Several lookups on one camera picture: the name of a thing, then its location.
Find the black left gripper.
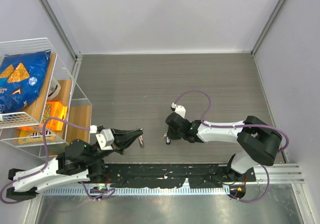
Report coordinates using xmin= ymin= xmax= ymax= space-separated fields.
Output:
xmin=85 ymin=127 xmax=144 ymax=165

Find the black key tag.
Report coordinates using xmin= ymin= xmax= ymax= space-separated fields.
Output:
xmin=165 ymin=137 xmax=171 ymax=145

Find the silver keyring with clips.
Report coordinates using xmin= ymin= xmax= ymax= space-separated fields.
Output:
xmin=138 ymin=135 xmax=145 ymax=149

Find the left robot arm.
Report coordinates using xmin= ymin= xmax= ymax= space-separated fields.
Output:
xmin=5 ymin=126 xmax=143 ymax=202

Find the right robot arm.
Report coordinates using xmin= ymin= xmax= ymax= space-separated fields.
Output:
xmin=165 ymin=112 xmax=283 ymax=181

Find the wooden shelf board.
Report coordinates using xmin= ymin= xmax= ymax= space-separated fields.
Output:
xmin=56 ymin=79 xmax=92 ymax=144

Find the orange candy box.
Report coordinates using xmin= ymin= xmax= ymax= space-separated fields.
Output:
xmin=38 ymin=100 xmax=68 ymax=131

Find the white round device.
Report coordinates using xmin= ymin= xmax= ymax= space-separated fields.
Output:
xmin=47 ymin=76 xmax=61 ymax=101

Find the yellow snack box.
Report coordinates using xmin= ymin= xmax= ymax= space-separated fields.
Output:
xmin=12 ymin=129 xmax=60 ymax=145

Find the blue chips bag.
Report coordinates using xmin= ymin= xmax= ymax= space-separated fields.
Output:
xmin=0 ymin=50 xmax=51 ymax=114

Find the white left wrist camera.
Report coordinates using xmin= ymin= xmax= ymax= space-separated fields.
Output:
xmin=90 ymin=125 xmax=115 ymax=151

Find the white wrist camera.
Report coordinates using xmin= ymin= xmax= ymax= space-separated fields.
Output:
xmin=90 ymin=125 xmax=115 ymax=151
xmin=170 ymin=102 xmax=186 ymax=118

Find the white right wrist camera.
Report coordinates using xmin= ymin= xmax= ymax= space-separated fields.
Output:
xmin=170 ymin=102 xmax=186 ymax=118

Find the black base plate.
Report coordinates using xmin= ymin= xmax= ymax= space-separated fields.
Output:
xmin=99 ymin=162 xmax=257 ymax=189

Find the white slotted cable duct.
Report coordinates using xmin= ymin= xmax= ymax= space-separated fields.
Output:
xmin=43 ymin=185 xmax=230 ymax=196

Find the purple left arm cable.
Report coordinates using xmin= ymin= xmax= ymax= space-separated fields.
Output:
xmin=0 ymin=116 xmax=97 ymax=205

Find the white wire shelf rack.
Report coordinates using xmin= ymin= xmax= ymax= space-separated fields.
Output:
xmin=0 ymin=38 xmax=92 ymax=159

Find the aluminium frame rail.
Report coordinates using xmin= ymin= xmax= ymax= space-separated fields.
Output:
xmin=29 ymin=0 xmax=83 ymax=62

